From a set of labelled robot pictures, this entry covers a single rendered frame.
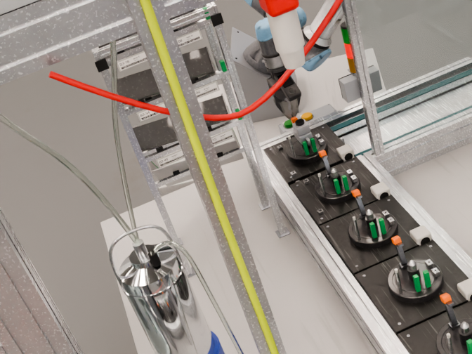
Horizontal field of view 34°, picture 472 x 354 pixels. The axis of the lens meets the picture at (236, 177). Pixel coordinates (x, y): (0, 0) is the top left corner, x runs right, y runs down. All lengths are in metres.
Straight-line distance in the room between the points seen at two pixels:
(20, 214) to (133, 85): 2.75
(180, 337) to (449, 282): 0.73
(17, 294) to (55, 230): 3.28
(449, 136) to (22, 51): 1.78
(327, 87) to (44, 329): 2.09
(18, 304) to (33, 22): 0.44
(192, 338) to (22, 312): 0.55
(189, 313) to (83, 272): 2.46
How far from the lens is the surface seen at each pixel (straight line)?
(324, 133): 2.68
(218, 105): 2.24
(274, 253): 2.41
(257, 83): 2.98
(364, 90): 2.39
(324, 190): 2.35
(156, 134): 2.23
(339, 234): 2.24
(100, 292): 3.95
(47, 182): 5.00
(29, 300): 1.26
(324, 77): 3.25
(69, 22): 1.10
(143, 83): 2.16
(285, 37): 1.08
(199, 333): 1.74
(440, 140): 2.62
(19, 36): 1.10
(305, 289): 2.27
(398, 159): 2.57
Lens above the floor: 2.41
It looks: 34 degrees down
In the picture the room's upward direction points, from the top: 19 degrees counter-clockwise
